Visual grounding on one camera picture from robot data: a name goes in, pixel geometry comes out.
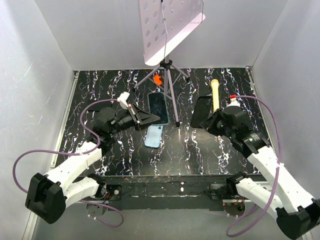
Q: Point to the black phone case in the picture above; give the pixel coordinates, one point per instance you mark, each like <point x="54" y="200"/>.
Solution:
<point x="201" y="111"/>

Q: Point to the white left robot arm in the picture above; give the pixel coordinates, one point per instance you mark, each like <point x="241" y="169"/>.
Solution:
<point x="93" y="149"/>

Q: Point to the white perforated music stand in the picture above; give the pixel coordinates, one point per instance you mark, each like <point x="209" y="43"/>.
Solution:
<point x="165" y="24"/>

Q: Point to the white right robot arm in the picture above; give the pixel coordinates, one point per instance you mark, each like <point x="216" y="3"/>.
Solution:
<point x="295" y="210"/>

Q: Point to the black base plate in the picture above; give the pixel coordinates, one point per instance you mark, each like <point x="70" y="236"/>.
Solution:
<point x="161" y="203"/>

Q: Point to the cream wooden recorder flute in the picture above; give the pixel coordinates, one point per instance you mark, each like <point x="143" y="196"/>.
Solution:
<point x="215" y="94"/>

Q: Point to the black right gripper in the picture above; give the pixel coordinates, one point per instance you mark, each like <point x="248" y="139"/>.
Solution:
<point x="209" y="124"/>

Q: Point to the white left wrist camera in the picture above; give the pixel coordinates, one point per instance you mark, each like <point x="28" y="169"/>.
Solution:
<point x="122" y="99"/>

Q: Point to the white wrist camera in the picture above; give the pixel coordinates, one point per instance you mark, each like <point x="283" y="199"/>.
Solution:
<point x="232" y="101"/>
<point x="122" y="99"/>

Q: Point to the orange plastic piece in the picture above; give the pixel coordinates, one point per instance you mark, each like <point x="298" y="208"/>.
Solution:
<point x="157" y="79"/>

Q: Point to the black smartphone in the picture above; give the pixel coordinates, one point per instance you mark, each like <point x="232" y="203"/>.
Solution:
<point x="158" y="107"/>

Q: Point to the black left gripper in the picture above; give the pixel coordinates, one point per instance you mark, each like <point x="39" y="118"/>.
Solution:
<point x="140" y="117"/>

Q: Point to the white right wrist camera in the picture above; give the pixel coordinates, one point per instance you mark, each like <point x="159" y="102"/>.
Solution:
<point x="232" y="101"/>

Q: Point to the aluminium front rail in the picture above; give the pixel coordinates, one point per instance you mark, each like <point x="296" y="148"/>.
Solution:
<point x="88" y="187"/>

